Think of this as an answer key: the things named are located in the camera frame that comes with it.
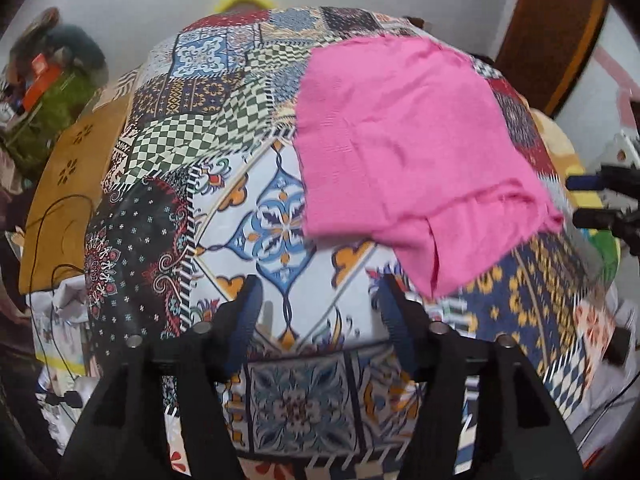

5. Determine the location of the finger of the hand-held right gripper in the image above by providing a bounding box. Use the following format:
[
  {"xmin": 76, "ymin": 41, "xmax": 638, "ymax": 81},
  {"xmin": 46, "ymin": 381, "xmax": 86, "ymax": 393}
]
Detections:
[
  {"xmin": 566, "ymin": 164, "xmax": 640, "ymax": 198},
  {"xmin": 572, "ymin": 209, "xmax": 640, "ymax": 241}
]

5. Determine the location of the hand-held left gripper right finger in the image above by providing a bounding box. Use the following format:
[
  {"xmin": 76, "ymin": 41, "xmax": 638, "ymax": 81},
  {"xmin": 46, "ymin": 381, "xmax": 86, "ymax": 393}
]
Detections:
[{"xmin": 377, "ymin": 274, "xmax": 586, "ymax": 480}]

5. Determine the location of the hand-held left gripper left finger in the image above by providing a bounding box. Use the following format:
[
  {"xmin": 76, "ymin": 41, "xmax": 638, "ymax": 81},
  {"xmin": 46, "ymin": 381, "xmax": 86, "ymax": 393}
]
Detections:
[{"xmin": 57, "ymin": 275, "xmax": 266, "ymax": 480}]

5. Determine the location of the pink button shirt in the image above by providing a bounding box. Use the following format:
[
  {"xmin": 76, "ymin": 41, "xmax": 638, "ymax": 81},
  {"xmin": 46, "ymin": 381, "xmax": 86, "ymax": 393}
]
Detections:
[{"xmin": 294, "ymin": 35, "xmax": 566, "ymax": 301}]

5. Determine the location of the yellow printed sheet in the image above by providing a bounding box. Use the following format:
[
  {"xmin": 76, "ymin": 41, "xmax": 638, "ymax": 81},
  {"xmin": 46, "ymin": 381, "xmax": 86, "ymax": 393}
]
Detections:
[{"xmin": 530, "ymin": 110, "xmax": 622, "ymax": 286}]

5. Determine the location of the patchwork printed blanket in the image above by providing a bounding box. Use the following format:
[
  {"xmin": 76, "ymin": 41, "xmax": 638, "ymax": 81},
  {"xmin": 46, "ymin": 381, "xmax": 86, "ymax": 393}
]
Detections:
[{"xmin": 82, "ymin": 6, "xmax": 621, "ymax": 480}]

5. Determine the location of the brown wooden door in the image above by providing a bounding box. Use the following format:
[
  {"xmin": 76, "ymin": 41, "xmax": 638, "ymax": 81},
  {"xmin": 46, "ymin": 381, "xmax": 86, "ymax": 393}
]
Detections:
[{"xmin": 495, "ymin": 0, "xmax": 609, "ymax": 119}]

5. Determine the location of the white printed bedsheet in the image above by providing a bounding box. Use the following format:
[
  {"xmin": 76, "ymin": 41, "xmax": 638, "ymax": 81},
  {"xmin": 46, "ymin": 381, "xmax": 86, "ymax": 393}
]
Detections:
[{"xmin": 27, "ymin": 280, "xmax": 102, "ymax": 461}]

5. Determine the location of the mustard yellow pillow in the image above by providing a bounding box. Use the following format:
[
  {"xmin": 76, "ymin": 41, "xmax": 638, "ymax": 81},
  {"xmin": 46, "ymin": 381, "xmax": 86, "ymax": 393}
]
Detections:
[{"xmin": 19, "ymin": 95, "xmax": 136, "ymax": 296}]

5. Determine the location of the green patterned storage bag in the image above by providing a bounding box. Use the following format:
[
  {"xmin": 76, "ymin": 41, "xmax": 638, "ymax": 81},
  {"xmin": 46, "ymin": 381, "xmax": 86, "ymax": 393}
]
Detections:
[{"xmin": 0, "ymin": 72, "xmax": 101, "ymax": 181}]

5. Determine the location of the grey plush toy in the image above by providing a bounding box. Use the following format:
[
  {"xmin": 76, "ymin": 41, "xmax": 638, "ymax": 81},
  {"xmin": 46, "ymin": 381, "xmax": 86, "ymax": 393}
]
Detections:
[{"xmin": 42, "ymin": 22, "xmax": 109, "ymax": 86}]

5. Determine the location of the orange box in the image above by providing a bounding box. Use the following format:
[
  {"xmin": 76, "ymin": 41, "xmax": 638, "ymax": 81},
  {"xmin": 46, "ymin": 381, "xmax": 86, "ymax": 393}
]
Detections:
[{"xmin": 22, "ymin": 55, "xmax": 62, "ymax": 112}]

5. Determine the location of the brown bag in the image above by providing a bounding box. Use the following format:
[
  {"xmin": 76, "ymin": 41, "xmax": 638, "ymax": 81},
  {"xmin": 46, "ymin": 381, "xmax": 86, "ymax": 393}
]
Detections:
[{"xmin": 12, "ymin": 7, "xmax": 62, "ymax": 57}]

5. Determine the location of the thin black cable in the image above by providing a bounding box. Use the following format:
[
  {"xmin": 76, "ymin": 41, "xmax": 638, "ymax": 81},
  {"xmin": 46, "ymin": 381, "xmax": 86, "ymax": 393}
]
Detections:
[{"xmin": 27, "ymin": 194, "xmax": 97, "ymax": 408}]

